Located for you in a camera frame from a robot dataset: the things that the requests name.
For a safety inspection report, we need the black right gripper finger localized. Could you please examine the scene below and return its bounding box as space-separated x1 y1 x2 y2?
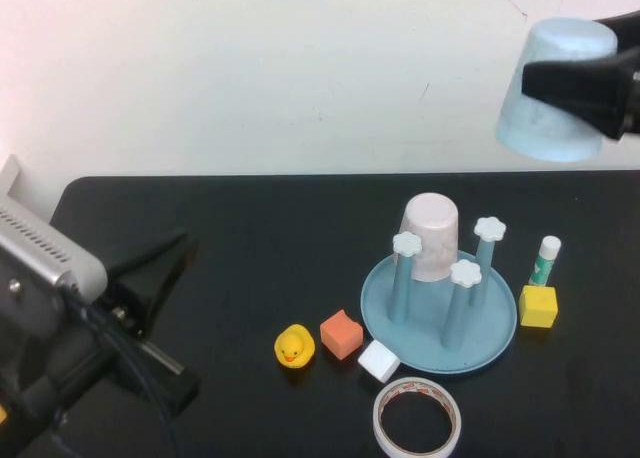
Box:
594 9 640 45
521 47 632 142

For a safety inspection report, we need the white double-sided tape roll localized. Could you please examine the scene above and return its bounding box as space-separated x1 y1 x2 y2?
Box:
372 376 462 457

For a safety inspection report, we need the orange foam cube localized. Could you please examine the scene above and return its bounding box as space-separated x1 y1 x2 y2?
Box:
319 308 365 364

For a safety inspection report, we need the blue cup stand with pegs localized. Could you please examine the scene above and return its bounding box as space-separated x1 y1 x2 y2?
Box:
359 216 519 378

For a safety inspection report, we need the light blue marbled cup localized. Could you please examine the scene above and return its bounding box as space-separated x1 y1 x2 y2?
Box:
493 17 620 163

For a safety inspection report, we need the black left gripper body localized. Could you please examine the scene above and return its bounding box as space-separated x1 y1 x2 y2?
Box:
0 262 187 395

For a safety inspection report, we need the pink marbled cup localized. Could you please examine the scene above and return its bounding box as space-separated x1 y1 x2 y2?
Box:
397 192 460 284

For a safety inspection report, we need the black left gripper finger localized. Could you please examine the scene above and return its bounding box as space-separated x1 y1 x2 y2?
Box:
112 351 202 415
102 226 201 340

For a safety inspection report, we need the white board beside table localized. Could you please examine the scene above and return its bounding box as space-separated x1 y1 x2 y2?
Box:
0 155 24 202

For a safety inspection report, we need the white foam cube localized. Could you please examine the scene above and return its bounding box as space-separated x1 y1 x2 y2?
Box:
357 340 401 383

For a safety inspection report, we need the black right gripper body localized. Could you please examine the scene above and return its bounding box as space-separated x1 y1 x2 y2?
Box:
627 45 640 135

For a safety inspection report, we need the white green glue stick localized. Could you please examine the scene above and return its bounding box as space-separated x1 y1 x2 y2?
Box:
528 235 563 288

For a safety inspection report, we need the yellow cube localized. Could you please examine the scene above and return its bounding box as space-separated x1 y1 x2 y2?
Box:
518 284 559 329

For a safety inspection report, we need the yellow rubber duck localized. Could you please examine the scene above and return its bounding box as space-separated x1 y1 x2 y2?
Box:
273 323 316 370

